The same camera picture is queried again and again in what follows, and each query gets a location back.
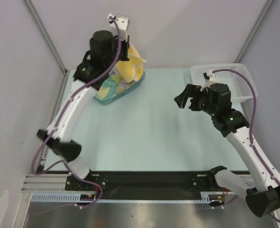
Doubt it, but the yellow chick face towel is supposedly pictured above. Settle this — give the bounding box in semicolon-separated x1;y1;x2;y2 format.
115;44;146;83

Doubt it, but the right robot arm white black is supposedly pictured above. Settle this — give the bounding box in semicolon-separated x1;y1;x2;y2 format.
174;83;280;217

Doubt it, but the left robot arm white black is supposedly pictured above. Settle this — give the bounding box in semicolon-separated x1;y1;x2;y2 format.
37;30;129;190

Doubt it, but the white perforated plastic basket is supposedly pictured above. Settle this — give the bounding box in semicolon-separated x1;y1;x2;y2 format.
191;63;258;103

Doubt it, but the teal and yellow towel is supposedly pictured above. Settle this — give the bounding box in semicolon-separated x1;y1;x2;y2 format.
96;68;131;102

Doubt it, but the teal transparent plastic bin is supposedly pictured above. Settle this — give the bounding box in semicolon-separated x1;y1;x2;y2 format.
93;70;146;105

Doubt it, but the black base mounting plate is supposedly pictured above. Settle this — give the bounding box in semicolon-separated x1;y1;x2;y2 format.
65;171;226;201

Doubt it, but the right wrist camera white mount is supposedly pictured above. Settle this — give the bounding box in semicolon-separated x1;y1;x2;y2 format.
201;70;220;91

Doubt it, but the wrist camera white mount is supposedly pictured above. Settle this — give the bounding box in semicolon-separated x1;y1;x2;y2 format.
201;70;220;91
107;13;130;41

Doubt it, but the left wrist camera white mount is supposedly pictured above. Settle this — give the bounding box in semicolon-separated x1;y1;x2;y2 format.
107;13;130;41

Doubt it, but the left aluminium frame post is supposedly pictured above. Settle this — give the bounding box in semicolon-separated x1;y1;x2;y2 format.
20;0;68;74

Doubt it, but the aluminium frame post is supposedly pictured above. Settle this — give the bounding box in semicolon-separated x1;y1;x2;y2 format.
20;0;68;74
234;0;277;63

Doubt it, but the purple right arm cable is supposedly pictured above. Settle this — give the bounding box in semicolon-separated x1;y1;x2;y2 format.
211;68;280;226

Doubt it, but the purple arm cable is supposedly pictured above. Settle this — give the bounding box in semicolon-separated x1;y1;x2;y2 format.
30;19;121;214
211;68;280;226

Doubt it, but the right aluminium frame post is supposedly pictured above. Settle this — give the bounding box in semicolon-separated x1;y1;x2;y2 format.
234;0;277;63

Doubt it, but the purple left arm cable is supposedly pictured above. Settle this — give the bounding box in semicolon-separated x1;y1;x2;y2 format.
30;19;121;214

